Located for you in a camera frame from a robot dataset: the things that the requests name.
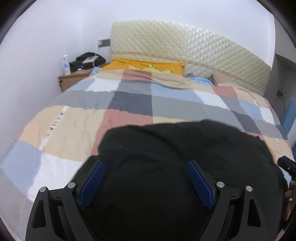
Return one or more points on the wall power outlet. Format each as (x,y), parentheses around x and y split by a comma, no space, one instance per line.
(104,43)

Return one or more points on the plaid patchwork bed quilt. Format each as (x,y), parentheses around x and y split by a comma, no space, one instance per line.
(56,142)

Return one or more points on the person right hand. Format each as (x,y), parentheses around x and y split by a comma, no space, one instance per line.
(289,197)

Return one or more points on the blue covered chair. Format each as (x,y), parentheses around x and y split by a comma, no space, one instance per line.
(289,116)

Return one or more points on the black bag on nightstand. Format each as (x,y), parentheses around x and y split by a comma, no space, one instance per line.
(86,61)

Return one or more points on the grey wardrobe cabinet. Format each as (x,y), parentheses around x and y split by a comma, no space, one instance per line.
(281,85)

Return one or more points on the yellow crown pillow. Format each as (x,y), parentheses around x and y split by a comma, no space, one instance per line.
(131,64)

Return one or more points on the black puffer jacket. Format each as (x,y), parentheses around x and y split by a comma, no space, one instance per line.
(147,195)

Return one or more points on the white spray bottle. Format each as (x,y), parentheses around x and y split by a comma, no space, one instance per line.
(66,65)

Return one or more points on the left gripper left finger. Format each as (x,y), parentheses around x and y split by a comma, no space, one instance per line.
(57,214)

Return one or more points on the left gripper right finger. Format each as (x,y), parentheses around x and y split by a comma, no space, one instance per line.
(235,213)

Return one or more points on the wooden nightstand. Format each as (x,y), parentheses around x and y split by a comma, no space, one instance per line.
(66,81)

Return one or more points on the pink pillow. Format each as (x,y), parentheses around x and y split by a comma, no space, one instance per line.
(224,80)

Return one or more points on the cream quilted headboard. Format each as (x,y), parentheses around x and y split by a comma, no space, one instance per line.
(204,53)

